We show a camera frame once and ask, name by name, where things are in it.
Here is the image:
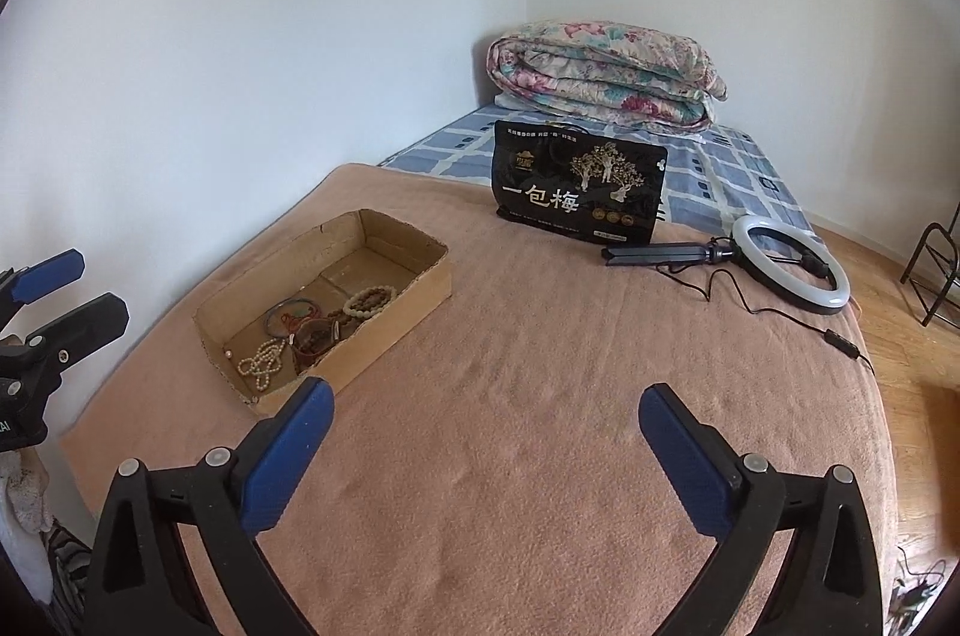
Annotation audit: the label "white lace cloth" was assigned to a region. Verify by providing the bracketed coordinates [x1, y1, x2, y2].
[0, 448, 53, 599]

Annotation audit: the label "blue checked bed sheet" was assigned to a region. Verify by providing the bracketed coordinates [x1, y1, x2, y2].
[375, 97, 815, 236]

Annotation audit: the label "cardboard box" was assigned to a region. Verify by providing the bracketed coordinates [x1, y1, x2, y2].
[193, 208, 453, 418]

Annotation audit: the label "black snack bag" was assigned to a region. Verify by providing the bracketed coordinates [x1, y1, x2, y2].
[491, 118, 668, 247]

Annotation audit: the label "black folded tripod stand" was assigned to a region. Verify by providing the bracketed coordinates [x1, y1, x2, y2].
[604, 238, 740, 268]

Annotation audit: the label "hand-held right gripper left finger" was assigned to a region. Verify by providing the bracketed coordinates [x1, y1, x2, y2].
[84, 376, 336, 636]

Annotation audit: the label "red strap wristwatch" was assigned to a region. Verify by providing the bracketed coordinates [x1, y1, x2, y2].
[291, 317, 361, 374]

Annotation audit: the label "black ring light cable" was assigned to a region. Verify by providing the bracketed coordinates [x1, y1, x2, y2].
[675, 261, 875, 374]

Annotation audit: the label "dark striped cloth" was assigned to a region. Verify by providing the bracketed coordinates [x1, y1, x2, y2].
[45, 523, 95, 636]

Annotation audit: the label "blue bangle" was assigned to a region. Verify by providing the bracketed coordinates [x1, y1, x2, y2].
[264, 300, 320, 337]

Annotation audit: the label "floral folded quilt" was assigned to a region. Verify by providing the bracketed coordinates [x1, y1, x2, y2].
[486, 17, 730, 136]

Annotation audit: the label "white ring light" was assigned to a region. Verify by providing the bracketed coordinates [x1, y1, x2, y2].
[731, 214, 852, 316]

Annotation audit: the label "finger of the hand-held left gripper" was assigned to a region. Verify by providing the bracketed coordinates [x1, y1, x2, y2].
[22, 293, 131, 374]
[0, 248, 86, 316]

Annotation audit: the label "black metal rack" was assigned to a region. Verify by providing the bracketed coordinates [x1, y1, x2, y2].
[900, 222, 960, 329]

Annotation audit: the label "white pearl necklace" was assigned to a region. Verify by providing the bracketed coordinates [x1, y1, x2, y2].
[236, 338, 287, 394]

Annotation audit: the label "tangled thin cables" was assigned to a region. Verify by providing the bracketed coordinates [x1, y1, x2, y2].
[885, 546, 953, 636]

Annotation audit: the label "pale green bead bracelet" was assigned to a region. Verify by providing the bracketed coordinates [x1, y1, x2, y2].
[343, 285, 397, 318]

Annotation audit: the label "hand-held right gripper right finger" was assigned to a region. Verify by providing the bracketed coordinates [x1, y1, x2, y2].
[637, 382, 886, 636]

